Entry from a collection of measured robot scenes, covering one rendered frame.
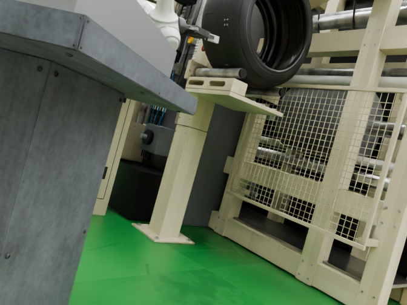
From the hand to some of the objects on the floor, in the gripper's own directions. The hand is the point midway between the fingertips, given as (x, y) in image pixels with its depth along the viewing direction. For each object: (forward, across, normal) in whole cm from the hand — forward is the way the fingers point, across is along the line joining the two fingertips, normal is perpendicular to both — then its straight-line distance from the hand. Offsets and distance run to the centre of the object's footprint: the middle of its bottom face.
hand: (212, 38), depth 160 cm
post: (+12, +33, +104) cm, 109 cm away
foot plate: (+12, +33, +104) cm, 109 cm away
